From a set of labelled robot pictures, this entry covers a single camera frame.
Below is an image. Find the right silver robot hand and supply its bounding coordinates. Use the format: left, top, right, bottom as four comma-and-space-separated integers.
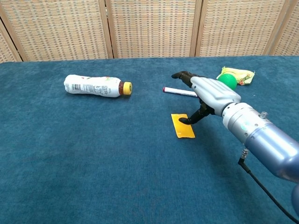
171, 70, 242, 125

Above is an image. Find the yellow rectangular card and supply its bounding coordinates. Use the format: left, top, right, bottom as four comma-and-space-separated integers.
171, 113, 196, 139

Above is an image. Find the green ball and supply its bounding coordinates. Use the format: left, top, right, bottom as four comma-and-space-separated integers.
217, 73, 238, 91

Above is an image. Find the red and white marker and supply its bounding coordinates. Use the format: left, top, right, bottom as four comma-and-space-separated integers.
163, 86, 199, 98

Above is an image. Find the yellow snack packet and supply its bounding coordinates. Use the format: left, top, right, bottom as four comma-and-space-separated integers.
216, 66, 256, 86

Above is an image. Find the woven rattan folding screen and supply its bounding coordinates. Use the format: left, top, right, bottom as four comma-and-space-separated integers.
0, 0, 299, 64

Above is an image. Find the white plastic bottle yellow cap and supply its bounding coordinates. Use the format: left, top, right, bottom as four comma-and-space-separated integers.
64, 74, 133, 98

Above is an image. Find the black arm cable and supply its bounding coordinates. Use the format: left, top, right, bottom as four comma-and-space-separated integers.
237, 148, 299, 224

